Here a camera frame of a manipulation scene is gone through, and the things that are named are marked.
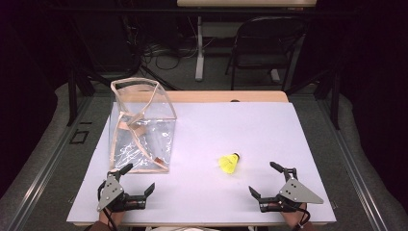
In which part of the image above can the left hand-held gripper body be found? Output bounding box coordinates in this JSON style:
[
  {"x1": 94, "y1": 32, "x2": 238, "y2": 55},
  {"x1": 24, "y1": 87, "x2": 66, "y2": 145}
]
[{"x1": 96, "y1": 171, "x2": 148, "y2": 214}]

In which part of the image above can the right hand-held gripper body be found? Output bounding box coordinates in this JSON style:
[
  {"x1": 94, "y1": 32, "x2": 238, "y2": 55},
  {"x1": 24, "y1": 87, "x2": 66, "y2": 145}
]
[{"x1": 258, "y1": 167, "x2": 324, "y2": 214}]

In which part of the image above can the yellow shuttlecock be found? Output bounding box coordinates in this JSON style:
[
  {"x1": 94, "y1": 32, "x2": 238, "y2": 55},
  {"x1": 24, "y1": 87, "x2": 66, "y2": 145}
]
[{"x1": 217, "y1": 152, "x2": 242, "y2": 175}]

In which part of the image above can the clear bag with beige trim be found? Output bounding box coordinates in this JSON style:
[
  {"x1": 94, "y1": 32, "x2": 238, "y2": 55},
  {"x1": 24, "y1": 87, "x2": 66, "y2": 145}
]
[{"x1": 109, "y1": 77, "x2": 178, "y2": 174}]

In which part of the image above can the person's left hand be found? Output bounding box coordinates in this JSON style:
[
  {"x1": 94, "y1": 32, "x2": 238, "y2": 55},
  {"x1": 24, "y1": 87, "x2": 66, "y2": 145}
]
[{"x1": 98, "y1": 209, "x2": 125, "y2": 226}]

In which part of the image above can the person's right hand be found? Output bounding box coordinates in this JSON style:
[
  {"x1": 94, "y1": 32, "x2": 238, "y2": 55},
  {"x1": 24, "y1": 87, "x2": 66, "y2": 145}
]
[{"x1": 280, "y1": 205, "x2": 311, "y2": 227}]

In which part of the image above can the person's white clothing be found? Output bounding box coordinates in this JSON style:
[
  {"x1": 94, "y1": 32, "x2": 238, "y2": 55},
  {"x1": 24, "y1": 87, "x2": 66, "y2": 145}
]
[{"x1": 145, "y1": 225, "x2": 223, "y2": 231}]

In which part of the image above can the black metal stand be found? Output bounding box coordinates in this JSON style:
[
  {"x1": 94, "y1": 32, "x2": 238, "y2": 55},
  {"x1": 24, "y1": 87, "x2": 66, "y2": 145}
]
[
  {"x1": 66, "y1": 65, "x2": 97, "y2": 127},
  {"x1": 316, "y1": 68, "x2": 342, "y2": 131}
]

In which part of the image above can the black folding chair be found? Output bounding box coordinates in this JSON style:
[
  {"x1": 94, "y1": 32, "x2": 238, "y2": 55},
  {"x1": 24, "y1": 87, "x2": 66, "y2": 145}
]
[{"x1": 225, "y1": 15, "x2": 306, "y2": 92}]

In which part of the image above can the white-legged desk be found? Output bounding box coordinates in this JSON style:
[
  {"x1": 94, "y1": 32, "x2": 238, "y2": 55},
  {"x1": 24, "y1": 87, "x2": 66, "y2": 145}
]
[{"x1": 176, "y1": 0, "x2": 318, "y2": 83}]

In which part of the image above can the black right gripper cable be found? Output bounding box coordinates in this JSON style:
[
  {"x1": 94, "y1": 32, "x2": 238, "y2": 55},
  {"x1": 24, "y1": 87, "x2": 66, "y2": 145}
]
[{"x1": 288, "y1": 201, "x2": 312, "y2": 230}]

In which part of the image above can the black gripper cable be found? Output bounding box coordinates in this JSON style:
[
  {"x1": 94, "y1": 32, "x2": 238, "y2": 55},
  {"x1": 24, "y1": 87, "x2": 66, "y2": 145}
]
[
  {"x1": 101, "y1": 206, "x2": 119, "y2": 231},
  {"x1": 288, "y1": 201, "x2": 312, "y2": 230}
]

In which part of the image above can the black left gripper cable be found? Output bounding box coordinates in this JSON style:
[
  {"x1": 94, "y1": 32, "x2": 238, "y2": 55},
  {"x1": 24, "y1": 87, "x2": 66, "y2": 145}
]
[{"x1": 101, "y1": 206, "x2": 119, "y2": 231}]

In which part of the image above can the bundle of floor cables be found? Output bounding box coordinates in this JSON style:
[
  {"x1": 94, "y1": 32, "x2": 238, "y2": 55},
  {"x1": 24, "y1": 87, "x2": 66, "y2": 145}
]
[{"x1": 140, "y1": 35, "x2": 200, "y2": 71}]

